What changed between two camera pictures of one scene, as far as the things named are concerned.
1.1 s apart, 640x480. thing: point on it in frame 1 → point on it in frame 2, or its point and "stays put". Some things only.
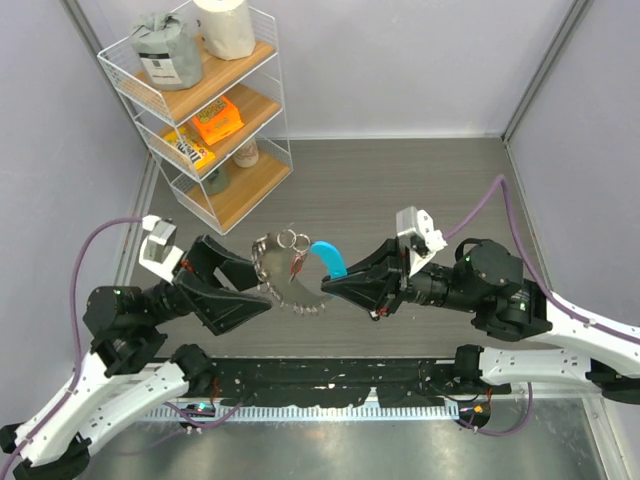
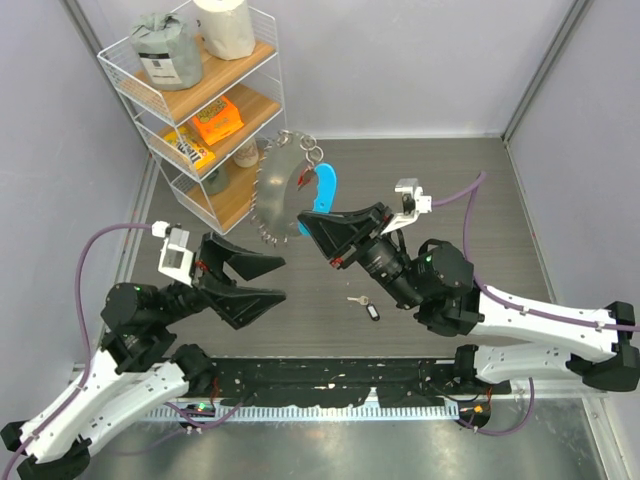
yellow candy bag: (185, 142) stays put
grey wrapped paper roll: (170, 47) stays put
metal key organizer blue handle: (296, 277) → (281, 168)
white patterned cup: (247, 156) stays put
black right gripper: (380, 281) → (340, 236)
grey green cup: (217, 182) stays put
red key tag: (297, 264) → (303, 178)
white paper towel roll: (227, 27) stays put
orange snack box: (218, 121) stays put
